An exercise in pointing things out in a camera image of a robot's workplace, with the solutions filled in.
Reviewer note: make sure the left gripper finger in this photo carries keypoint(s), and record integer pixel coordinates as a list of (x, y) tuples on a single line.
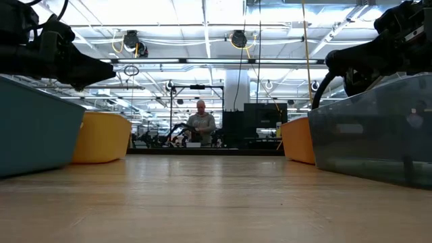
[(92, 64), (88, 80)]

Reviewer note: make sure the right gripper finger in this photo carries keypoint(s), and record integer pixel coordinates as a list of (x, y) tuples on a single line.
[(374, 50), (381, 69)]

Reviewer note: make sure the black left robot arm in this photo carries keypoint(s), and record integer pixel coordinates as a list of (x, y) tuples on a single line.
[(13, 50)]

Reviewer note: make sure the black desk lamp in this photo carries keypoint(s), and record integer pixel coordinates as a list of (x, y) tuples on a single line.
[(332, 64)]

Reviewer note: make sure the yellow plastic bin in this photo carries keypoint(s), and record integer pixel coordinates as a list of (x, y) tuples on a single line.
[(103, 138)]

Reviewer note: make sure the teal plastic bin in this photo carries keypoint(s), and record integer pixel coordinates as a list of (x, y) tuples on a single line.
[(40, 135)]

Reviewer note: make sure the grey translucent plastic bin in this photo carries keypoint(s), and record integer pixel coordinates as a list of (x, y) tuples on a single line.
[(371, 141)]

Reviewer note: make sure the orange plastic bin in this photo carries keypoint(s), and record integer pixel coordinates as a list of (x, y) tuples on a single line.
[(298, 141)]

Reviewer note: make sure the person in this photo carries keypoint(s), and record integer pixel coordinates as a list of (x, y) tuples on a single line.
[(202, 123)]

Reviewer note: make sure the long ceiling light bar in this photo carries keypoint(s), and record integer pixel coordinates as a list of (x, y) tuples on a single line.
[(216, 61)]

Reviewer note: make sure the black cabinet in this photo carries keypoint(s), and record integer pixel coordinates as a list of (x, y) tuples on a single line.
[(263, 116)]

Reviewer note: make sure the white pillar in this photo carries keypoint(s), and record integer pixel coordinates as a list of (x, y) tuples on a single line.
[(236, 87)]

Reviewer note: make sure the black background rig frame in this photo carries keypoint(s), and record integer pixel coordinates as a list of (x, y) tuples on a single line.
[(171, 108)]

